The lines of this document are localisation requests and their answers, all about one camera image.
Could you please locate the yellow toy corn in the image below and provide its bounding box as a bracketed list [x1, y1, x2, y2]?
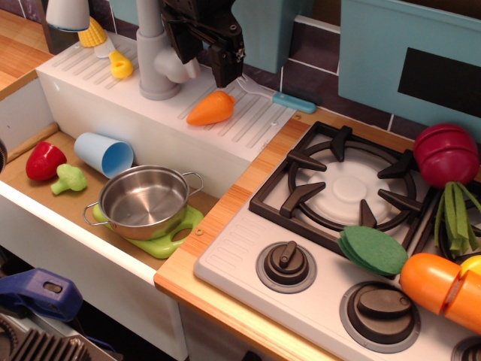
[77, 17, 107, 48]

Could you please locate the teal toy cabinet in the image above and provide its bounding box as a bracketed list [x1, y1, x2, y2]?
[108, 0, 481, 131]

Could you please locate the blue clamp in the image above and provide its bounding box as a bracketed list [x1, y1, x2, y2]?
[1, 268, 83, 322]

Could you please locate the stainless steel pot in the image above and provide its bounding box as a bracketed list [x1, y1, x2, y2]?
[86, 165, 204, 241]

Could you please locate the middle black stove knob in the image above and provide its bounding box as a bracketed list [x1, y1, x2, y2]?
[339, 282, 421, 354]

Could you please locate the white and blue toy knife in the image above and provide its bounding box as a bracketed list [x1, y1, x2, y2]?
[237, 74, 316, 114]

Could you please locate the green plastic cutting board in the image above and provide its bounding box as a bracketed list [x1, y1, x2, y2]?
[83, 203, 204, 259]

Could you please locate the light blue plastic cup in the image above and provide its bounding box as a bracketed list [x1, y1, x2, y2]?
[74, 132, 134, 179]

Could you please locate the yellow toy fruit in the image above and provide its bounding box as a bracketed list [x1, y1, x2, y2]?
[461, 255, 481, 277]

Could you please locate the red toy pepper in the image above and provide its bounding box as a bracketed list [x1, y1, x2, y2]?
[26, 141, 67, 181]

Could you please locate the grey toy faucet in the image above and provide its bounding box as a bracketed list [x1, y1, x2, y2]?
[136, 0, 201, 101]

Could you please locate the large orange felt-leaf carrot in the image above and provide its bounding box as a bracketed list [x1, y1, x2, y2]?
[337, 226, 480, 333]

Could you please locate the green toy broccoli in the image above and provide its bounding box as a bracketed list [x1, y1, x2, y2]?
[50, 164, 87, 195]

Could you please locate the right black stove knob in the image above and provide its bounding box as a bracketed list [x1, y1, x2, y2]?
[451, 336, 481, 361]

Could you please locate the black stove knob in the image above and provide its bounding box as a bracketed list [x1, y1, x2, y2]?
[256, 241, 317, 294]
[339, 282, 421, 354]
[451, 336, 481, 361]

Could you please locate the white toy sink unit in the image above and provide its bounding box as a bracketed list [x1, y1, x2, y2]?
[0, 32, 298, 360]

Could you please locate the black burner grate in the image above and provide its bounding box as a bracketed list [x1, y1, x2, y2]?
[249, 123, 437, 255]

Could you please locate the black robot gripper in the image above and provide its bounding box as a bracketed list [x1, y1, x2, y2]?
[161, 1, 245, 88]

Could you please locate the small orange toy carrot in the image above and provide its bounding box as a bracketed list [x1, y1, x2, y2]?
[186, 91, 236, 126]

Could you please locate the purple toy beet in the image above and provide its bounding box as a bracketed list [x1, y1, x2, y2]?
[413, 123, 480, 260]

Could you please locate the grey toy stove top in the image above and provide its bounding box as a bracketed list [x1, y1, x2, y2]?
[193, 120, 481, 361]

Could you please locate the yellow toy pear piece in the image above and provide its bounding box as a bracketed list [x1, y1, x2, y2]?
[109, 50, 134, 79]

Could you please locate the left black stove knob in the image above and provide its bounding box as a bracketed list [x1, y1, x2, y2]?
[256, 241, 317, 294]

